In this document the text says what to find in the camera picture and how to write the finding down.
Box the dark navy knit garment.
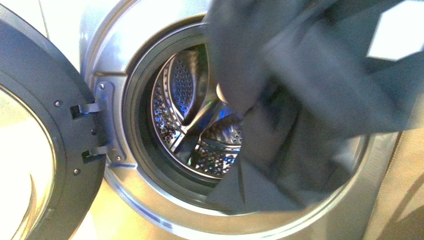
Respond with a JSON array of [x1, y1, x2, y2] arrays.
[[205, 0, 424, 214]]

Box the grey front-load washing machine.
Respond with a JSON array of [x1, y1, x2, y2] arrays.
[[81, 0, 399, 240]]

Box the washing machine door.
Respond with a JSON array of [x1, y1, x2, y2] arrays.
[[0, 6, 107, 240]]

